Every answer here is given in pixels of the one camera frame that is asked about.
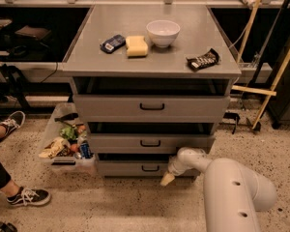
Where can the grey bottom drawer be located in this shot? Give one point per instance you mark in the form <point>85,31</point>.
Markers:
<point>131,169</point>

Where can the wooden broom stick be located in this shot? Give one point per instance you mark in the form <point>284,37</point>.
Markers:
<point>248,28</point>

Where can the grey drawer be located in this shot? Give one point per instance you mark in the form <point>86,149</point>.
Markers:
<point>150,109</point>
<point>147,143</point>
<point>131,169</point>

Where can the yellow sponge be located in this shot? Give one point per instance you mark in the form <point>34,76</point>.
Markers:
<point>136,46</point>

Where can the blue snack packet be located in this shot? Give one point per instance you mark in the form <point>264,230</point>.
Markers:
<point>112,44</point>

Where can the blue soda can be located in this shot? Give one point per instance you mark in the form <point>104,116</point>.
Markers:
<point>85,151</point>

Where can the grey top drawer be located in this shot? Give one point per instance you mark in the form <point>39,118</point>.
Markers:
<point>150,109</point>

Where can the grey middle drawer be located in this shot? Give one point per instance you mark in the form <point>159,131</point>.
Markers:
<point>147,143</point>

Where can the clear plastic storage bin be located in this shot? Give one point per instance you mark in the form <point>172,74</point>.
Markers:
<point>65,115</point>

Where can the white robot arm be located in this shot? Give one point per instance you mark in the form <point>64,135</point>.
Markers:
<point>233,193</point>

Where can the black white sneaker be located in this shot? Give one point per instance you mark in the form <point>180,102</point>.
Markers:
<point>11,124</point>
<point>30,197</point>

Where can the grey drawer cabinet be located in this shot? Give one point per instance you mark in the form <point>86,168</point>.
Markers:
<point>163,72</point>

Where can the green leafy toy vegetable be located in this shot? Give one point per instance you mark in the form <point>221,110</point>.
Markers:
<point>68,133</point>

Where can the beige crumpled snack bag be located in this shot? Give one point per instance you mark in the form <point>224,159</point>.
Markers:
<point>58,147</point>

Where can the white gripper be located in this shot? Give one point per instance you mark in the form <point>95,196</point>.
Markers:
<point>172,169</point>

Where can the black white sneaker far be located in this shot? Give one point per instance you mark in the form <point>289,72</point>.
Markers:
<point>11,124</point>

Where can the black chocolate bar wrapper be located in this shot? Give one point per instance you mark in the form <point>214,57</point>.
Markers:
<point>204,61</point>

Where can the white bowl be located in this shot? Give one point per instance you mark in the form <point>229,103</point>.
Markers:
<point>163,33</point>

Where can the black white sneaker near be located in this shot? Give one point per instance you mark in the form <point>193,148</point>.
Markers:
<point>30,197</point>

